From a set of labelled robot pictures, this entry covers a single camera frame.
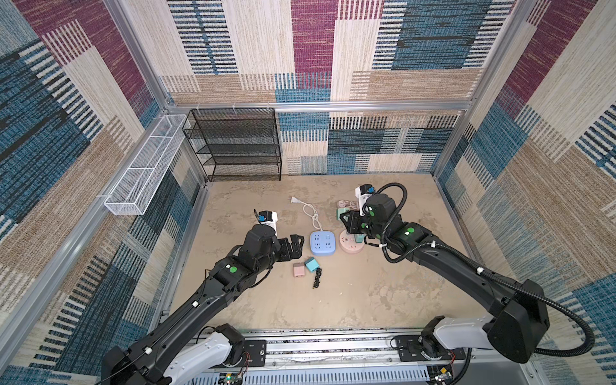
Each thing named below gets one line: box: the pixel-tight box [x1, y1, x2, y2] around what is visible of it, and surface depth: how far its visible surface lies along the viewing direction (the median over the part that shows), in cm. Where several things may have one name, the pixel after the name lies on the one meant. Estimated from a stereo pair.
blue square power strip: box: [310, 230, 337, 256], surface depth 96 cm
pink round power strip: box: [338, 229, 365, 254], surface depth 96 cm
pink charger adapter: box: [292, 262, 306, 278], surface depth 91 cm
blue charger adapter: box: [304, 256, 321, 272], surface depth 91 cm
